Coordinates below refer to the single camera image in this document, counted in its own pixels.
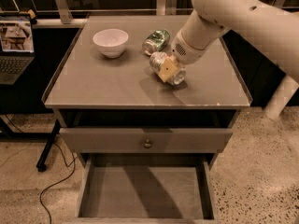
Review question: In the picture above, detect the white gripper with vent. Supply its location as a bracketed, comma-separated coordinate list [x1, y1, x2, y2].
[158, 30, 206, 82]

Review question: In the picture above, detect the white 7up can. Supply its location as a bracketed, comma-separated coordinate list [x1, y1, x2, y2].
[149, 52, 186, 86]

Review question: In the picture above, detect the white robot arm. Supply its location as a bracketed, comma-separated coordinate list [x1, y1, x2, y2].
[158, 0, 299, 119]

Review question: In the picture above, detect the green crushed soda can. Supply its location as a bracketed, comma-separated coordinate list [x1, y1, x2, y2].
[142, 29, 170, 56]

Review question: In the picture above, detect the grey drawer cabinet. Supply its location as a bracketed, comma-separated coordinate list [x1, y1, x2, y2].
[41, 14, 253, 224]

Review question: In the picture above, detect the closed top drawer with knob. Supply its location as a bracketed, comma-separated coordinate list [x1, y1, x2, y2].
[60, 128, 233, 153]

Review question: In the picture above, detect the open middle drawer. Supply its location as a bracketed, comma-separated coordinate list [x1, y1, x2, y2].
[72, 154, 219, 224]

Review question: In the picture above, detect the white ceramic bowl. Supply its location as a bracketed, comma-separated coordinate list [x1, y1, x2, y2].
[93, 29, 129, 58]

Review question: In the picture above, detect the open laptop computer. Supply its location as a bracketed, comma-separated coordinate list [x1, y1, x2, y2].
[0, 13, 35, 85]

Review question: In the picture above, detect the black desk leg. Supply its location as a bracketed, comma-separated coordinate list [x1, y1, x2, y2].
[36, 120, 61, 172]

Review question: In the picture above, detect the metal window rail frame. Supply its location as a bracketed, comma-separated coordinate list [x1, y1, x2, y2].
[0, 0, 299, 29]

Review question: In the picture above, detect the black floor cable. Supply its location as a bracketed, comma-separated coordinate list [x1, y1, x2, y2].
[38, 142, 78, 224]

